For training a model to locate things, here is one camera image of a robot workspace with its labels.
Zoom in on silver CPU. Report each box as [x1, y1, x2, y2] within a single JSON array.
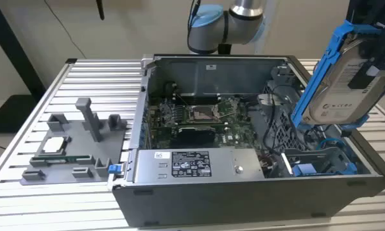
[[41, 137, 67, 154]]

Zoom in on thin metal locking lever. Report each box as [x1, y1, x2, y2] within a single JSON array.
[[175, 93, 190, 107]]

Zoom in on grey metal disk bay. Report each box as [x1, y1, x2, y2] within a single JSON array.
[[253, 80, 309, 154]]

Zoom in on black arm joint cable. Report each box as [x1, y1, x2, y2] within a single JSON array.
[[187, 0, 202, 32]]

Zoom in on blue disk carrier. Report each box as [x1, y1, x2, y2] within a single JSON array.
[[290, 155, 358, 177]]

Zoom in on blue disk wire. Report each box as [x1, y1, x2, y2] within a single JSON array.
[[317, 136, 347, 158]]

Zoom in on black stand with base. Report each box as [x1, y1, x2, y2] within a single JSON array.
[[0, 0, 47, 133]]

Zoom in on black disk wire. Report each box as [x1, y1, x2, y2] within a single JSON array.
[[302, 127, 325, 151]]

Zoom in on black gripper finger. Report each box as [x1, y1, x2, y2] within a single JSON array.
[[347, 30, 385, 90]]

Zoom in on silver power supply unit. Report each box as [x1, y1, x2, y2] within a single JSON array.
[[133, 148, 265, 181]]

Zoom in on green motherboard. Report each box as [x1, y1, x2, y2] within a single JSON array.
[[143, 95, 263, 150]]

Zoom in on long black looped wire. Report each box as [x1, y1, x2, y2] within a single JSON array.
[[262, 85, 295, 154]]

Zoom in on grey parts rack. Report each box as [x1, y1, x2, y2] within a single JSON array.
[[19, 97, 129, 186]]

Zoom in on metal socket cover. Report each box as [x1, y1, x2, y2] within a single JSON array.
[[217, 100, 241, 118]]

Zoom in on black RAM slots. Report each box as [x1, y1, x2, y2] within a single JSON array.
[[171, 92, 221, 104]]

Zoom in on dark grey PC case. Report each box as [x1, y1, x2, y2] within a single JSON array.
[[106, 53, 385, 228]]

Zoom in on CPU socket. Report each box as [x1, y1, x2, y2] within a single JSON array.
[[187, 104, 217, 121]]

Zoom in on black graphics card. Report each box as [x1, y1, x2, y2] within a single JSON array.
[[177, 126, 217, 148]]

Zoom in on black antenna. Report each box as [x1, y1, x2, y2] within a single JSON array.
[[95, 0, 105, 21]]

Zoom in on hard disk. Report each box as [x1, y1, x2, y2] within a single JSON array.
[[290, 20, 385, 132]]

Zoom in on thin black wall cable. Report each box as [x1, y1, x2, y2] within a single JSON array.
[[43, 0, 87, 60]]

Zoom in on green RAM stick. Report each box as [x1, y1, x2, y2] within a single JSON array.
[[31, 155, 93, 163]]

